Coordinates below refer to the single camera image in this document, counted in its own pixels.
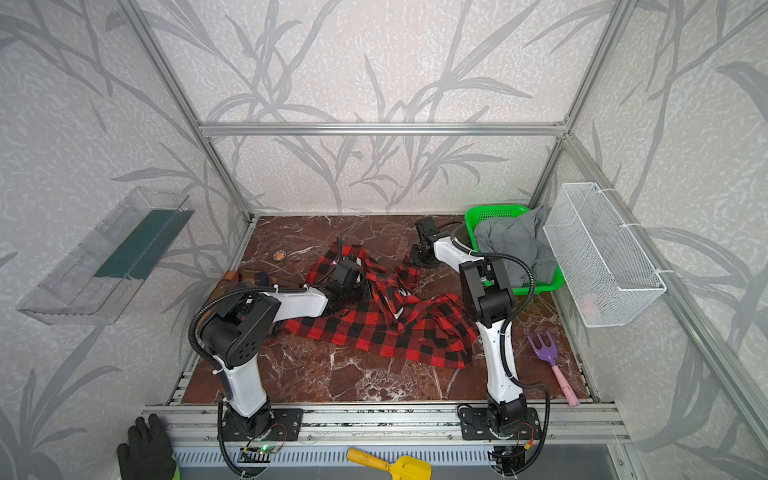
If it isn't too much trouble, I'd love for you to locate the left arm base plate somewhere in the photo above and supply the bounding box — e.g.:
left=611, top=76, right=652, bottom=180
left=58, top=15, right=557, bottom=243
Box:
left=219, top=406, right=304, bottom=442

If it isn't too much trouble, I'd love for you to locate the green plastic basket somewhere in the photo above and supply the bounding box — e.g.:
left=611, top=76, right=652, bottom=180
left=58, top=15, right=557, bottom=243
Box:
left=464, top=204, right=566, bottom=298

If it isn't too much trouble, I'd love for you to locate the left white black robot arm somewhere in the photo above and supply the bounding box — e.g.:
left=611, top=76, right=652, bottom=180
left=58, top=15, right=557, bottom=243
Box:
left=187, top=243, right=367, bottom=424

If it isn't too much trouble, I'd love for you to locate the pink object in wire basket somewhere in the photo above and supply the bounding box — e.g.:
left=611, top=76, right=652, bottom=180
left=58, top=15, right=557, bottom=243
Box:
left=577, top=293, right=602, bottom=322

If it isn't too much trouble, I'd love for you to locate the yellow toy shovel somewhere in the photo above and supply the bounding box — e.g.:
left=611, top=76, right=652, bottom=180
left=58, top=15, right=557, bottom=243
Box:
left=346, top=448, right=432, bottom=480

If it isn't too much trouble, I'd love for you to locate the aluminium front rail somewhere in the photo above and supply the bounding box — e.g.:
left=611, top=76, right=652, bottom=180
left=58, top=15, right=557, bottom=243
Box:
left=141, top=401, right=631, bottom=448

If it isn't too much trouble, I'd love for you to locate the clear plastic wall tray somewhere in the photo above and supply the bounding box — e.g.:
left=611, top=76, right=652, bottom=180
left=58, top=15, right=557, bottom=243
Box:
left=17, top=187, right=195, bottom=326

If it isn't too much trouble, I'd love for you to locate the purple pink toy fork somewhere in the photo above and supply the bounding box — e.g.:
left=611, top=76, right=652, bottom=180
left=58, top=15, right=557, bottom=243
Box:
left=527, top=332, right=580, bottom=407

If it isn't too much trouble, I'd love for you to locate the black glove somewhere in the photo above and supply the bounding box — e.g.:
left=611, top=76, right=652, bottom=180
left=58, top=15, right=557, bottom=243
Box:
left=116, top=414, right=181, bottom=480

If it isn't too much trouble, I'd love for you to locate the red black plaid shirt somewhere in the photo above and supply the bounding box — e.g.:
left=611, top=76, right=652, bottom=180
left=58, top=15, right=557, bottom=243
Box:
left=283, top=245, right=479, bottom=369

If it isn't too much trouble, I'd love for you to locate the aluminium frame crossbar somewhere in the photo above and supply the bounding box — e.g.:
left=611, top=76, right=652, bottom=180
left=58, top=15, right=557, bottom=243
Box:
left=199, top=122, right=565, bottom=137

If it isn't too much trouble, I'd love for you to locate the grey long sleeve shirt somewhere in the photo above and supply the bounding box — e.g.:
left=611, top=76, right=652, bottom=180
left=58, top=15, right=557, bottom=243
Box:
left=473, top=205, right=559, bottom=284

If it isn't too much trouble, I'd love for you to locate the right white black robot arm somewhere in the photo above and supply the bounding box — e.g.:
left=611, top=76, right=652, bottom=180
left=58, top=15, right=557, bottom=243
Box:
left=412, top=217, right=551, bottom=435

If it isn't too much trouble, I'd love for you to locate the folded brown plaid shirt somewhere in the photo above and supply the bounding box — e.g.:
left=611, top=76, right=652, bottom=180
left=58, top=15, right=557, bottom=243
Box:
left=206, top=268, right=313, bottom=313

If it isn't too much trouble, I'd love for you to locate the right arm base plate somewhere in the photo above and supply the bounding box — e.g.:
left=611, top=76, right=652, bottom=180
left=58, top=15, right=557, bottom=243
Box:
left=456, top=403, right=542, bottom=443

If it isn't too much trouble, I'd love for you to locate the white wire mesh basket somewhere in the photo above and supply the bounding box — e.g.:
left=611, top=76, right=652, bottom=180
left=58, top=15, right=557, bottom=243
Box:
left=544, top=182, right=667, bottom=328

